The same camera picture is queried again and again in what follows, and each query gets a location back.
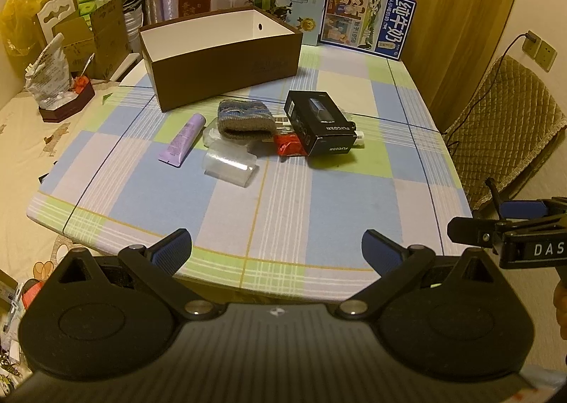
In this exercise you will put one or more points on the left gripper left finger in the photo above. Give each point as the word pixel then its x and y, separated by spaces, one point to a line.
pixel 155 266

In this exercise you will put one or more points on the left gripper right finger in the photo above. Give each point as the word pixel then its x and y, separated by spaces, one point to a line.
pixel 399 268

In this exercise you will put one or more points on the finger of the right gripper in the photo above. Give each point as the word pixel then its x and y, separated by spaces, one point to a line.
pixel 523 209
pixel 475 232

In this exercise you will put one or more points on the purple cosmetic tube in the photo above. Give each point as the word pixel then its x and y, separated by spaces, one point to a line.
pixel 178 149

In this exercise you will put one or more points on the clear plastic container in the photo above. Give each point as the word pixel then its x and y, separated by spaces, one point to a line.
pixel 227 159

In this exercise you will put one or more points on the black shaver box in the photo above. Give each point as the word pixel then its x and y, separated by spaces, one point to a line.
pixel 319 123

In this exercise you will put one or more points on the red snack packet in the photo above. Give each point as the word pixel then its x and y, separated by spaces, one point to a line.
pixel 288 145

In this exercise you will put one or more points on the person's right hand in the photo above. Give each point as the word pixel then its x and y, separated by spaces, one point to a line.
pixel 560 303

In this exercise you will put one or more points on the quilted brown chair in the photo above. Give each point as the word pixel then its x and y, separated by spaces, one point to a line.
pixel 504 132

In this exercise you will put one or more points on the plaid tablecloth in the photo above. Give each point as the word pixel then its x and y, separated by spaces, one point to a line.
pixel 295 229

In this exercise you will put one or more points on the dark red hexagonal tray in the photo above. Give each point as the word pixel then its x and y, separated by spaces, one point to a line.
pixel 82 92

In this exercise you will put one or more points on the brown open storage box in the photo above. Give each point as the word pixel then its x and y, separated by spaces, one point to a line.
pixel 209 54

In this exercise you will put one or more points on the crumpled white plastic bag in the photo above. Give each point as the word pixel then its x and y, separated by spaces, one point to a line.
pixel 49 79

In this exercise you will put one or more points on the brown cardboard box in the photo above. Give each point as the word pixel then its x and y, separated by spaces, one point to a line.
pixel 96 43

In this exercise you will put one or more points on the blue cartoon milk box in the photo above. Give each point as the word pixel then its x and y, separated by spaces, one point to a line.
pixel 377 27

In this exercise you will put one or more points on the white bucket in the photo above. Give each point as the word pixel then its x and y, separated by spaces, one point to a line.
pixel 134 15

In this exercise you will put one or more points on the dark red gift box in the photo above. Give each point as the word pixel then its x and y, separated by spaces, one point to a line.
pixel 190 7

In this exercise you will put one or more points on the yellow plastic bag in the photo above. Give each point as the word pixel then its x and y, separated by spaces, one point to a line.
pixel 17 26

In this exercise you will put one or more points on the wall power socket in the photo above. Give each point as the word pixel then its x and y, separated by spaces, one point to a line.
pixel 539 50

